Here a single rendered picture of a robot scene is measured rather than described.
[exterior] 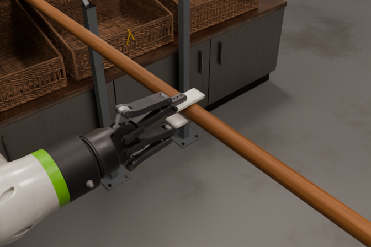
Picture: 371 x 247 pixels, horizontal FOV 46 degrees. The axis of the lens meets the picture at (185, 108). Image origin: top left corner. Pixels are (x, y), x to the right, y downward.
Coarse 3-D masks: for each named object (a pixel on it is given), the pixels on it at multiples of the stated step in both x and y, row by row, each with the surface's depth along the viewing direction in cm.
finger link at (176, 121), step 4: (180, 112) 81; (172, 116) 80; (176, 116) 80; (180, 116) 80; (184, 116) 80; (168, 120) 79; (172, 120) 79; (176, 120) 79; (180, 120) 80; (184, 120) 80; (188, 120) 80; (172, 124) 79; (176, 124) 79; (180, 124) 79; (184, 124) 80; (176, 128) 79
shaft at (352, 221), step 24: (24, 0) 118; (72, 24) 103; (96, 48) 96; (144, 72) 87; (192, 120) 78; (216, 120) 75; (240, 144) 71; (264, 168) 68; (288, 168) 66; (312, 192) 63; (336, 216) 60; (360, 216) 59; (360, 240) 58
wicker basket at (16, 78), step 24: (0, 0) 201; (0, 24) 204; (24, 24) 204; (0, 48) 207; (24, 48) 213; (48, 48) 190; (0, 72) 199; (24, 72) 175; (48, 72) 182; (0, 96) 174; (24, 96) 180
